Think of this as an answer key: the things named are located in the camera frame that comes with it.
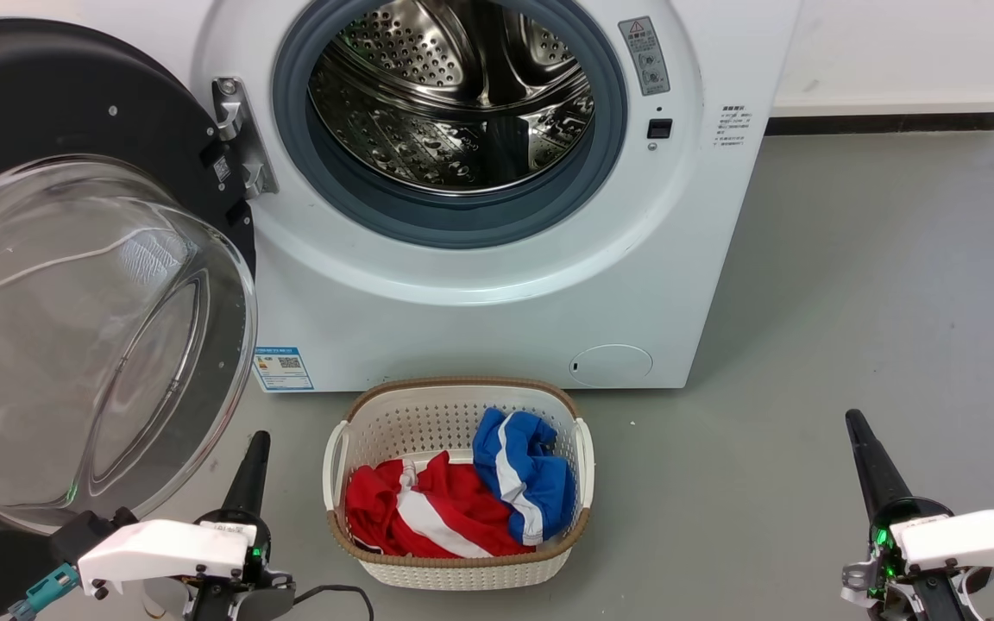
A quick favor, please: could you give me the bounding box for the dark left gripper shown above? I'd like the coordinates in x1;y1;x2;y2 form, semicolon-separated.
193;431;297;621

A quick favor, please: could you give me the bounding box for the thin black cable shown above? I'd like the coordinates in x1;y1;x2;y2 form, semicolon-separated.
290;584;375;621

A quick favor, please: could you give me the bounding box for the small printed text sticker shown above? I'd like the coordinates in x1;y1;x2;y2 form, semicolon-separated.
717;104;749;148

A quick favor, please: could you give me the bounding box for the grey warning label sticker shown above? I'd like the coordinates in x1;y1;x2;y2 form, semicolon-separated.
618;16;672;97

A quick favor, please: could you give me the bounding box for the blue white garment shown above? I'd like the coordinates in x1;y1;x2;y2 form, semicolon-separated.
472;408;578;547

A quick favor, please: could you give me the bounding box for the white front-load washing machine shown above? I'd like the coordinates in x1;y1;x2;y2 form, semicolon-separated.
139;0;805;394

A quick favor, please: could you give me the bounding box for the red white garment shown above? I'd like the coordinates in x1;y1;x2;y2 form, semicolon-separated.
344;450;538;559

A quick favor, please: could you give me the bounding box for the black wall baseboard strip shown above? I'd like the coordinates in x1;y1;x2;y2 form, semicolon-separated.
764;112;994;137

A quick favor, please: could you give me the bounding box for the silver metal door hinge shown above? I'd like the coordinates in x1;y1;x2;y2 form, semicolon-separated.
211;76;280;200

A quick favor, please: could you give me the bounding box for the blue energy label sticker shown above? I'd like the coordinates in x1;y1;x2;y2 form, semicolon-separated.
253;347;315;393

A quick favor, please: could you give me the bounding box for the perforated steel washer drum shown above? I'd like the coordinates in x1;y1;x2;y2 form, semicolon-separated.
308;0;595;196

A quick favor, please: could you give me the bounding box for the round white filter cover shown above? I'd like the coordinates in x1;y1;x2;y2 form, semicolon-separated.
569;344;654;387

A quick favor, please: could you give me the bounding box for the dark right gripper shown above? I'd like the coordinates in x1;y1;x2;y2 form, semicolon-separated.
840;409;994;621

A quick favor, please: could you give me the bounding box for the teal camera cable connector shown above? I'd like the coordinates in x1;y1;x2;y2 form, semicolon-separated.
8;564;81;621

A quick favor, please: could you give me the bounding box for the round black glass washer door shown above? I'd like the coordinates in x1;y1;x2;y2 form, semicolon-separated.
0;17;259;621

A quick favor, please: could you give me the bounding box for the cream perforated laundry basket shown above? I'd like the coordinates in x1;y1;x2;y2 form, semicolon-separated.
322;376;596;592

